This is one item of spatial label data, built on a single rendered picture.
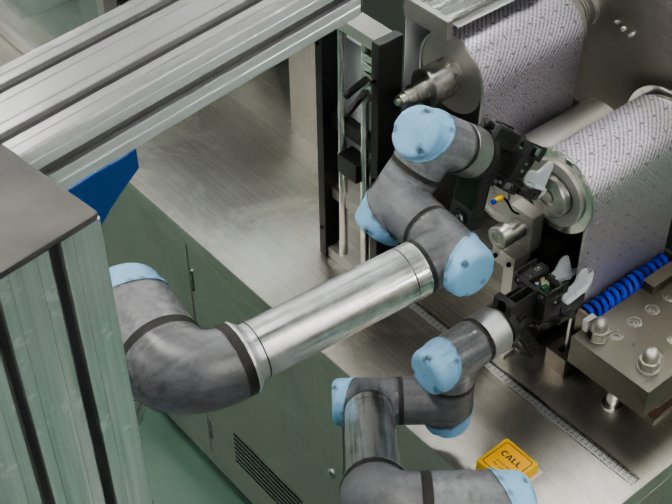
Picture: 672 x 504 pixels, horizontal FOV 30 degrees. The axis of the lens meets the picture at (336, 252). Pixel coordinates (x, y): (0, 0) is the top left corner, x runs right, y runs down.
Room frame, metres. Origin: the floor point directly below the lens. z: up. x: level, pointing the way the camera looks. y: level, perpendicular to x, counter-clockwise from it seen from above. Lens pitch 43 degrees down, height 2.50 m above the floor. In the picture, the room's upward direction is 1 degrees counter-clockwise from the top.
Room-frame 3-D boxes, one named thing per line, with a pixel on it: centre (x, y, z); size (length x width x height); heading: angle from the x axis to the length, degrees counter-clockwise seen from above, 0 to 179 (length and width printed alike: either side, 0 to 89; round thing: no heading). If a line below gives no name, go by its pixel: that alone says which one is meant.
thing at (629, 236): (1.53, -0.48, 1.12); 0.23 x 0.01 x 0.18; 129
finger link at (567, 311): (1.40, -0.36, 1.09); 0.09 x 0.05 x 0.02; 128
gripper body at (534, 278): (1.38, -0.29, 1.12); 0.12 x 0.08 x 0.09; 129
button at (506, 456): (1.22, -0.26, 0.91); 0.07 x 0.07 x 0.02; 39
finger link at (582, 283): (1.43, -0.39, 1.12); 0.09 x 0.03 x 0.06; 128
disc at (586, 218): (1.50, -0.35, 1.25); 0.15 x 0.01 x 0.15; 39
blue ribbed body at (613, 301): (1.51, -0.49, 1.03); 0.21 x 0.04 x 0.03; 129
